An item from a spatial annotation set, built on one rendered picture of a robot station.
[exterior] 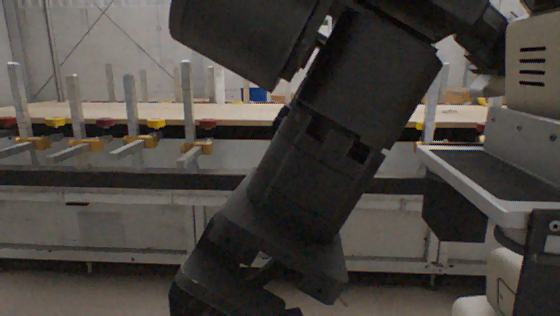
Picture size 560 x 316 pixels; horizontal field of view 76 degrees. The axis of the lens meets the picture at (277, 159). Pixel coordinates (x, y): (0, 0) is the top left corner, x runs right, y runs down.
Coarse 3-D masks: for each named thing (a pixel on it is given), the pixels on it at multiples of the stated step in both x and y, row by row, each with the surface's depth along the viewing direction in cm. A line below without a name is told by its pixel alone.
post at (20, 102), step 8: (8, 64) 151; (16, 64) 152; (8, 72) 152; (16, 72) 152; (16, 80) 153; (16, 88) 153; (16, 96) 154; (24, 96) 157; (16, 104) 155; (24, 104) 157; (16, 112) 156; (24, 112) 157; (24, 120) 157; (24, 128) 158; (24, 136) 159; (32, 136) 162; (24, 152) 161; (32, 152) 162; (24, 160) 162; (32, 160) 162
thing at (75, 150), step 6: (102, 138) 167; (108, 138) 172; (84, 144) 154; (66, 150) 143; (72, 150) 145; (78, 150) 149; (84, 150) 153; (48, 156) 134; (54, 156) 135; (60, 156) 138; (66, 156) 141; (72, 156) 145; (48, 162) 134; (54, 162) 135
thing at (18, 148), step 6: (54, 138) 171; (60, 138) 175; (18, 144) 151; (24, 144) 153; (30, 144) 156; (0, 150) 142; (6, 150) 143; (12, 150) 146; (18, 150) 149; (24, 150) 152; (0, 156) 140; (6, 156) 143
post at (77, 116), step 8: (72, 80) 151; (72, 88) 152; (72, 96) 153; (80, 96) 156; (72, 104) 154; (80, 104) 156; (72, 112) 155; (80, 112) 156; (72, 120) 155; (80, 120) 156; (72, 128) 156; (80, 128) 156; (80, 136) 157; (80, 160) 160; (88, 160) 163
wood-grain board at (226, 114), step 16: (0, 112) 197; (32, 112) 197; (48, 112) 197; (64, 112) 197; (96, 112) 197; (112, 112) 197; (144, 112) 197; (160, 112) 197; (176, 112) 197; (208, 112) 197; (224, 112) 197; (240, 112) 197; (256, 112) 197; (272, 112) 197; (416, 112) 197; (464, 112) 197; (480, 112) 197
